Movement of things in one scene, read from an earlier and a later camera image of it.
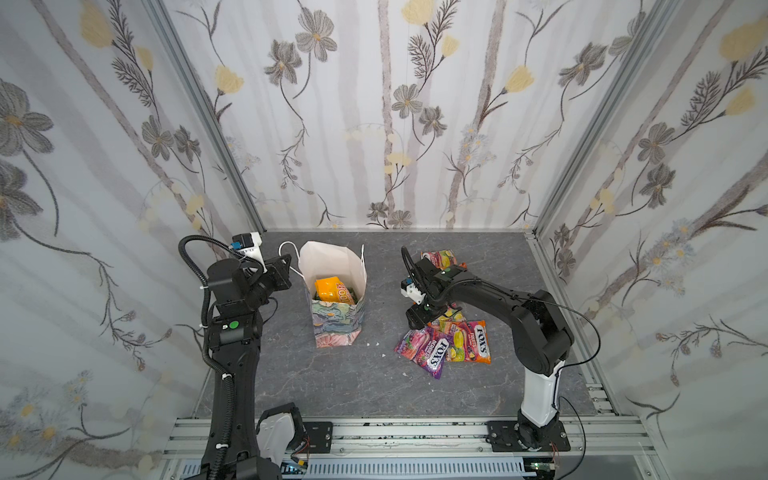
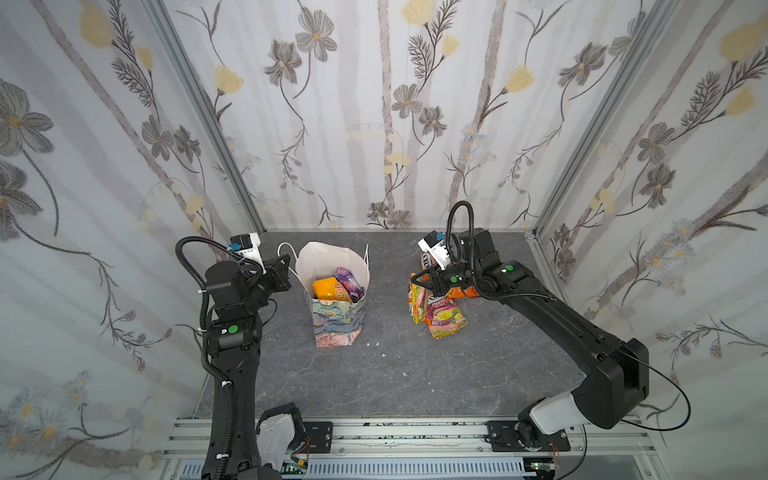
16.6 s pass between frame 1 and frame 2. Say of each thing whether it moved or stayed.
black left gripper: stayed
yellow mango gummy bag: stayed
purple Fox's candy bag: moved
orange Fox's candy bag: moved
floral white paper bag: stayed
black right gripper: moved
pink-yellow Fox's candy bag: stayed
